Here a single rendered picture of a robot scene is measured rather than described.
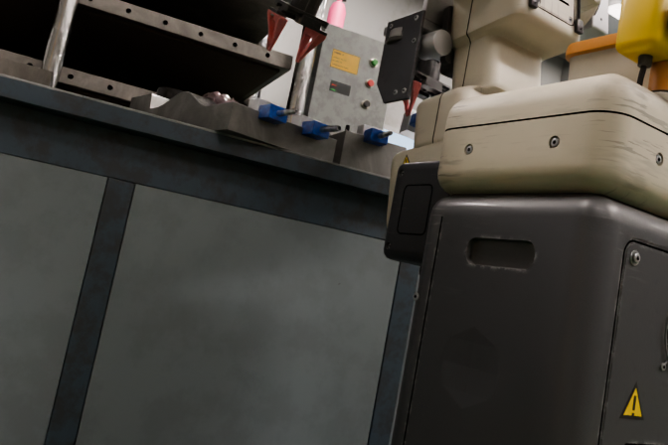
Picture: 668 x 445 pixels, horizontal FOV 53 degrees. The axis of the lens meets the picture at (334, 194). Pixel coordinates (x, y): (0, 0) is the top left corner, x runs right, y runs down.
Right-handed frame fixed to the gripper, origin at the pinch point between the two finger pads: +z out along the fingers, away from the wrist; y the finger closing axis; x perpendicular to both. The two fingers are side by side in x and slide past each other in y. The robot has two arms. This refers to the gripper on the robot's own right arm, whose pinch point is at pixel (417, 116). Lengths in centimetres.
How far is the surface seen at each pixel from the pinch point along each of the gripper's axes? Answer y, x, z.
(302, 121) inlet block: 28.1, 5.6, 15.3
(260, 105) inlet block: 38.1, 9.1, 17.3
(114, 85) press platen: 64, -78, -8
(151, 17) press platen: 61, -75, -32
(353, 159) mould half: 12.9, -0.1, 16.2
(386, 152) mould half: 5.9, 0.5, 11.7
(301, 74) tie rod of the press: 11, -68, -33
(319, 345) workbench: 8, -4, 56
